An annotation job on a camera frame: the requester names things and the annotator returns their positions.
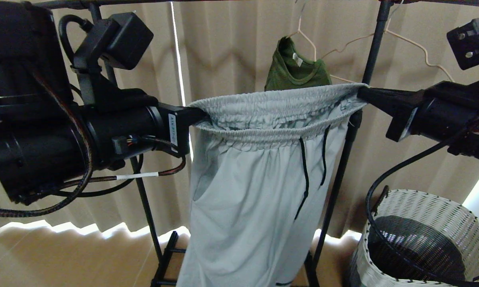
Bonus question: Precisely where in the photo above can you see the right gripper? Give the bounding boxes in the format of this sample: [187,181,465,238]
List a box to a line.
[385,74,479,147]

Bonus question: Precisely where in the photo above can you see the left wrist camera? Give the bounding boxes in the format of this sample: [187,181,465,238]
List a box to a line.
[72,12,154,107]

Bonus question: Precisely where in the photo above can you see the white laundry basket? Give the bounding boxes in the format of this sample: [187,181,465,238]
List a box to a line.
[349,185,479,287]

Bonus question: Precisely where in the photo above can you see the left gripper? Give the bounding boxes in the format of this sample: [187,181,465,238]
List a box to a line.
[0,102,193,204]

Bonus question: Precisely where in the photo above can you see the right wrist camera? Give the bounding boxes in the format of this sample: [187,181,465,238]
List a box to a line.
[447,17,479,71]

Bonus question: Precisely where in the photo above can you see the green printed shirt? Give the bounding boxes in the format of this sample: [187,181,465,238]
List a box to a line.
[264,37,332,92]

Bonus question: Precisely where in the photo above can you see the beige curtain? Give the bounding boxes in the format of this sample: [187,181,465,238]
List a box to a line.
[0,0,479,240]

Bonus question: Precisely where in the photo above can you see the pale grey shorts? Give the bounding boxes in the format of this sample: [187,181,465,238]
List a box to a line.
[177,83,370,287]

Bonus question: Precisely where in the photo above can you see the pink clothes hanger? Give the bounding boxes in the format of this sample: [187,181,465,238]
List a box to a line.
[285,0,359,85]
[321,18,456,83]

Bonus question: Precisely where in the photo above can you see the black clothes rack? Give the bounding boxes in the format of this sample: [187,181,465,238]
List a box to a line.
[36,0,479,287]

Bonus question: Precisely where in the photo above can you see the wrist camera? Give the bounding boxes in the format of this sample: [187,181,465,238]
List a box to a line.
[447,17,479,71]
[72,12,154,107]

